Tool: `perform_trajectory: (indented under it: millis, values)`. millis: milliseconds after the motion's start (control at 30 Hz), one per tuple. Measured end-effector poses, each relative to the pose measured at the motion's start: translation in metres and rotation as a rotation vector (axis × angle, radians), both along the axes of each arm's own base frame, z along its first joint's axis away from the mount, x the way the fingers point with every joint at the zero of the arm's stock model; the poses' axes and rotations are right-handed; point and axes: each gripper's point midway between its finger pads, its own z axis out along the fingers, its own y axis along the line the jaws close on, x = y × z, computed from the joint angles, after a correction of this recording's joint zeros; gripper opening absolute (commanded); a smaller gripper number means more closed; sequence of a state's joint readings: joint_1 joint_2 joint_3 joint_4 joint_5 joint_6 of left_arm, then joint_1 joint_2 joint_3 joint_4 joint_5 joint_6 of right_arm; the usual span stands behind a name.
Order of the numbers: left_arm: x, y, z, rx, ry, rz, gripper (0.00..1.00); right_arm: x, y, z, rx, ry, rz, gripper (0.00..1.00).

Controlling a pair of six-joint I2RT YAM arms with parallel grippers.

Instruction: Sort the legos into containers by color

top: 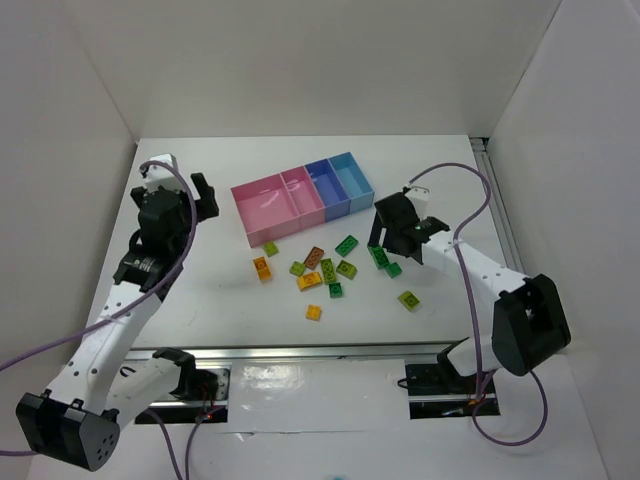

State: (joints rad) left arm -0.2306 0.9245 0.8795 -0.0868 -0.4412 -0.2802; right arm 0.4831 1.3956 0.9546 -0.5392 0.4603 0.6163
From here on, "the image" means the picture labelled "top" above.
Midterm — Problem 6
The dark green long lego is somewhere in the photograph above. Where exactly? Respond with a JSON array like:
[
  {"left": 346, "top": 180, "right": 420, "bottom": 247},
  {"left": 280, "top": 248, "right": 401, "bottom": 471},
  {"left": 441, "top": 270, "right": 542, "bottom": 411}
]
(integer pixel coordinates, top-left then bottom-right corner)
[{"left": 368, "top": 245, "right": 389, "bottom": 269}]

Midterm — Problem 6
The dark green small lego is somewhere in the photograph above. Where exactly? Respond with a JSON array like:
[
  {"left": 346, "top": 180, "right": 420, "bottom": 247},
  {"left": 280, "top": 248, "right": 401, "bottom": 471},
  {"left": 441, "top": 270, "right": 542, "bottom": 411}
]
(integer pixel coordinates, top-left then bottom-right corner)
[{"left": 385, "top": 262, "right": 402, "bottom": 278}]

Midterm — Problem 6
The dark green lego brick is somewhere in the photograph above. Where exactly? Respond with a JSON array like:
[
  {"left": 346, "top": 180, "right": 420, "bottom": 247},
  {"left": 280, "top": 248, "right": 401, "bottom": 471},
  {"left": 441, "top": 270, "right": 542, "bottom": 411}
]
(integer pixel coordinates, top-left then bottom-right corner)
[{"left": 335, "top": 235, "right": 358, "bottom": 257}]

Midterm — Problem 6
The lime sloped lego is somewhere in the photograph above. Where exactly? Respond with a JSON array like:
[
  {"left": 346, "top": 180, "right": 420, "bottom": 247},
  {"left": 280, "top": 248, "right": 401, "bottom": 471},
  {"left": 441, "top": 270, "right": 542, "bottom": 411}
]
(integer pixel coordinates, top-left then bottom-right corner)
[{"left": 336, "top": 260, "right": 357, "bottom": 280}]

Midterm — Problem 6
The lime long lego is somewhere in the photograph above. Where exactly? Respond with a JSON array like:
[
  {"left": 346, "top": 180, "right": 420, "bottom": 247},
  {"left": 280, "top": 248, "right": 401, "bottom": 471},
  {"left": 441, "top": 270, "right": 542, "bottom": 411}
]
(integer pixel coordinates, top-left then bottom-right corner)
[{"left": 320, "top": 258, "right": 337, "bottom": 285}]

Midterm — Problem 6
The brown lego brick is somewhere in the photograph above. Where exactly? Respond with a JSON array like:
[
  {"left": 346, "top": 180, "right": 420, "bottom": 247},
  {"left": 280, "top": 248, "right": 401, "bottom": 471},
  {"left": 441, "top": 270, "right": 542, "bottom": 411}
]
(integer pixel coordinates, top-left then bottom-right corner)
[{"left": 303, "top": 246, "right": 324, "bottom": 270}]

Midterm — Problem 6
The orange sloped lego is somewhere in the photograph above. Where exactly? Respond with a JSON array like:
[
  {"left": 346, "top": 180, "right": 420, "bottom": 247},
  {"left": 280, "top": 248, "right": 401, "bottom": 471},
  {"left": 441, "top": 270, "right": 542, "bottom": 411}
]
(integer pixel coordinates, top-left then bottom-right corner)
[{"left": 297, "top": 271, "right": 323, "bottom": 291}]

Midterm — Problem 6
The lime small lego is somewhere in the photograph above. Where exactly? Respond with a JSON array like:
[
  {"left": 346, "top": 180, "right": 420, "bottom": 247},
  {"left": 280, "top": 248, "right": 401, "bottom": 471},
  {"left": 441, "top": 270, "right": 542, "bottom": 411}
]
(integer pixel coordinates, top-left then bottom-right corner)
[{"left": 289, "top": 261, "right": 306, "bottom": 277}]

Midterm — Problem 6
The orange square lego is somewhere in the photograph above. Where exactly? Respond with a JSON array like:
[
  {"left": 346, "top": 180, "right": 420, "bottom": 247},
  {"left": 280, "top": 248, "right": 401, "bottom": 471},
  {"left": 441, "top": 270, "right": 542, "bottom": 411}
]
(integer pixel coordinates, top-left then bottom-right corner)
[{"left": 305, "top": 305, "right": 322, "bottom": 321}]

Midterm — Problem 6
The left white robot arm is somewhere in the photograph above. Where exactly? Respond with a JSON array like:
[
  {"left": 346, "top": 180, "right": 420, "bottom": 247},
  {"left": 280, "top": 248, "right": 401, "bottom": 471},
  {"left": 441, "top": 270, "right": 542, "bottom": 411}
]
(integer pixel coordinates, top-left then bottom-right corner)
[{"left": 16, "top": 154, "right": 219, "bottom": 472}]

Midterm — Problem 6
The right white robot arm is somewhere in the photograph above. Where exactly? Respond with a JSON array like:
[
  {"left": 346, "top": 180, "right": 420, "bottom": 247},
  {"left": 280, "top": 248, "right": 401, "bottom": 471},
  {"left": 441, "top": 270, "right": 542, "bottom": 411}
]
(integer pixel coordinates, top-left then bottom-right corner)
[{"left": 369, "top": 188, "right": 571, "bottom": 384}]

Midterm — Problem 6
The light blue container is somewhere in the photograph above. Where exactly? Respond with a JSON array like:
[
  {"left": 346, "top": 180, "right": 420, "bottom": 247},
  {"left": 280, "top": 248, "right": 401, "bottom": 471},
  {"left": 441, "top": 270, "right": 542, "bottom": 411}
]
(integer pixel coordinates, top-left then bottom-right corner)
[{"left": 329, "top": 152, "right": 374, "bottom": 214}]

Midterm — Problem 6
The large pink container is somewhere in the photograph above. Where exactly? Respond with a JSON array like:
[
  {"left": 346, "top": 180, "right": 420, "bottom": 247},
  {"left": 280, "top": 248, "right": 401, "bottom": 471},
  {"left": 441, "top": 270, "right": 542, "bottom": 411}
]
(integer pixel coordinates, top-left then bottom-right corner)
[{"left": 231, "top": 174, "right": 300, "bottom": 247}]

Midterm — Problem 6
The purple blue container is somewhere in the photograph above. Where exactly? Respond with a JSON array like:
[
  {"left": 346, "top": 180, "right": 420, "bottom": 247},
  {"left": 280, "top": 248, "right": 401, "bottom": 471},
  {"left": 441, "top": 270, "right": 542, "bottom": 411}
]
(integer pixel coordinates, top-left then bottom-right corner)
[{"left": 305, "top": 159, "right": 350, "bottom": 222}]

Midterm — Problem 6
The dark green square lego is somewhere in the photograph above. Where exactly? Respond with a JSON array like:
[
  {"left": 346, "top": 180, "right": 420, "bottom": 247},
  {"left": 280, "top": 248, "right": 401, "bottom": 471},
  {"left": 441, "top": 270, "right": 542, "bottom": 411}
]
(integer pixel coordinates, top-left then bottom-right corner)
[{"left": 328, "top": 282, "right": 344, "bottom": 299}]

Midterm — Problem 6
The lime lego by bin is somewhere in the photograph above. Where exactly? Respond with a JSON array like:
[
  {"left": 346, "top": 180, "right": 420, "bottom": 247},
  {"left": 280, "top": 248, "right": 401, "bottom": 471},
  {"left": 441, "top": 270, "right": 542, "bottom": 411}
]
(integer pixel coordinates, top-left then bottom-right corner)
[{"left": 263, "top": 242, "right": 279, "bottom": 257}]

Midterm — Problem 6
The small pink container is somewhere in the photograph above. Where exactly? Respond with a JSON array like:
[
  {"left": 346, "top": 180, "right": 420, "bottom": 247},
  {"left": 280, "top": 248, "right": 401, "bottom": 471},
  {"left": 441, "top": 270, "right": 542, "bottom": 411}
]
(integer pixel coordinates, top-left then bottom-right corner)
[{"left": 281, "top": 166, "right": 325, "bottom": 230}]

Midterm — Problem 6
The aluminium rail right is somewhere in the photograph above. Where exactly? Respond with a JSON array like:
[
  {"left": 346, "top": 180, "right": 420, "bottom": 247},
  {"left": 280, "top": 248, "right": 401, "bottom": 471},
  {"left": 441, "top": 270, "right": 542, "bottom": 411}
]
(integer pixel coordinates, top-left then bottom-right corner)
[{"left": 469, "top": 137, "right": 525, "bottom": 273}]

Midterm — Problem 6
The aluminium rail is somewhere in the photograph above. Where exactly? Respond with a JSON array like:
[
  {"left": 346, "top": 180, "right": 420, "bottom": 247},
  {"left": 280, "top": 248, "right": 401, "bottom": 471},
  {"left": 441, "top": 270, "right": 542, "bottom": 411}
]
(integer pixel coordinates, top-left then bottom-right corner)
[
  {"left": 124, "top": 341, "right": 471, "bottom": 362},
  {"left": 469, "top": 137, "right": 525, "bottom": 273}
]

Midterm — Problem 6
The aluminium rail front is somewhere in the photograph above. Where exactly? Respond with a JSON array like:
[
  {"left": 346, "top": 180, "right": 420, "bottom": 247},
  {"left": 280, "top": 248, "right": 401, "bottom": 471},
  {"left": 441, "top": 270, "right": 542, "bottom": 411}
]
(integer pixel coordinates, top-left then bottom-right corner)
[{"left": 124, "top": 341, "right": 471, "bottom": 362}]

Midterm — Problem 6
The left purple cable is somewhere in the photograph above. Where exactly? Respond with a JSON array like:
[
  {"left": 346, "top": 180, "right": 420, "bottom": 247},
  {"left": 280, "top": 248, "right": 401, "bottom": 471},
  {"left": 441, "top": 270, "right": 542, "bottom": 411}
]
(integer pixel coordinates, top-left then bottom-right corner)
[{"left": 0, "top": 160, "right": 221, "bottom": 480}]

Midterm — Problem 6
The purple cable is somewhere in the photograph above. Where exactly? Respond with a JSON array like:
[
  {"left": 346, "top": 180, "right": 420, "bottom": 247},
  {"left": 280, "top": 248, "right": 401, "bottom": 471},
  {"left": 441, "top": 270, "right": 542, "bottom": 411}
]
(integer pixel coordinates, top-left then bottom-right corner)
[
  {"left": 402, "top": 163, "right": 550, "bottom": 447},
  {"left": 0, "top": 160, "right": 221, "bottom": 480}
]

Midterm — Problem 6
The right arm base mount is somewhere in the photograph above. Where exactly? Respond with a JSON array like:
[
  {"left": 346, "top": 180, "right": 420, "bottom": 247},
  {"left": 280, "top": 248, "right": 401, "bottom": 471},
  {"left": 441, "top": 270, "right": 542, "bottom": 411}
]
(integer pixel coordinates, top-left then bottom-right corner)
[{"left": 396, "top": 363, "right": 477, "bottom": 420}]

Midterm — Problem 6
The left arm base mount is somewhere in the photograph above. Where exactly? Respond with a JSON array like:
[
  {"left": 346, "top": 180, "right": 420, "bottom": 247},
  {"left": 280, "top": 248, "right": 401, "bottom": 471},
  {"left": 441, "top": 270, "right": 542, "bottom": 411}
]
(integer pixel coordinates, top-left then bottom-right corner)
[{"left": 148, "top": 366, "right": 231, "bottom": 425}]

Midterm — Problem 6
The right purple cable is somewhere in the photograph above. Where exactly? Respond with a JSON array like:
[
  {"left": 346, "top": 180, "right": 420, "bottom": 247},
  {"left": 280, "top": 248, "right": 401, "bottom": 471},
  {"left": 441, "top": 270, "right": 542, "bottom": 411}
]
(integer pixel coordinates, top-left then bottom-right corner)
[{"left": 402, "top": 163, "right": 550, "bottom": 447}]

